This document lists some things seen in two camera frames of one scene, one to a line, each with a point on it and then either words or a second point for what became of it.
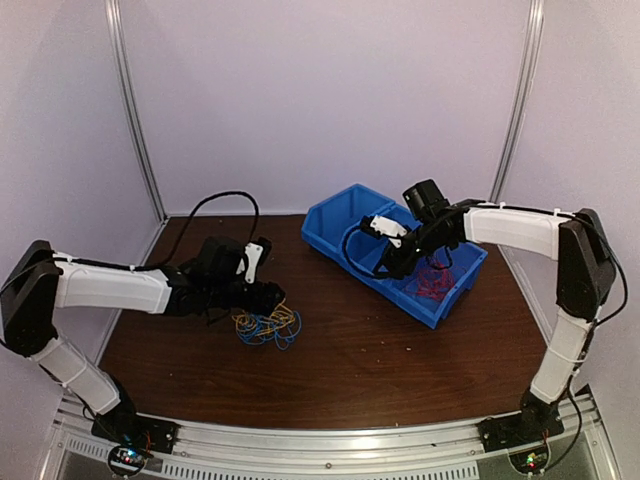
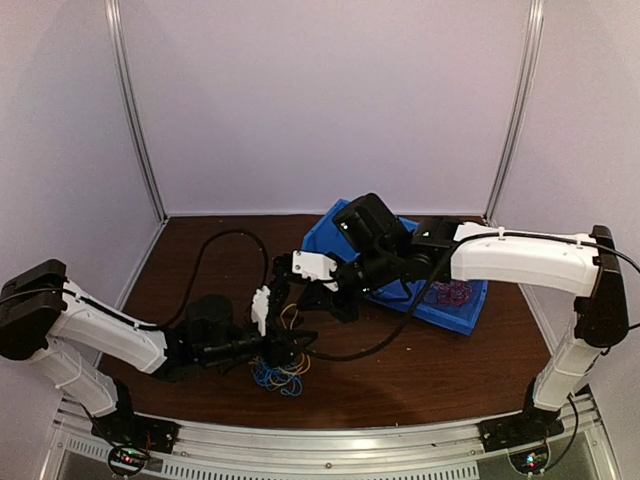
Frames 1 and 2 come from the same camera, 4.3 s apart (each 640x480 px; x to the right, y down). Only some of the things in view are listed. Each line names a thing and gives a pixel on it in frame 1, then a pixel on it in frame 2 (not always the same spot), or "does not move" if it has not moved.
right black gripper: x=393 y=258 to x=316 y=297
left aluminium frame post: x=125 y=78 does not move
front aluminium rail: x=425 y=449 does not move
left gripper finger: x=274 y=295 to x=301 y=337
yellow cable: x=259 y=324 to x=299 y=353
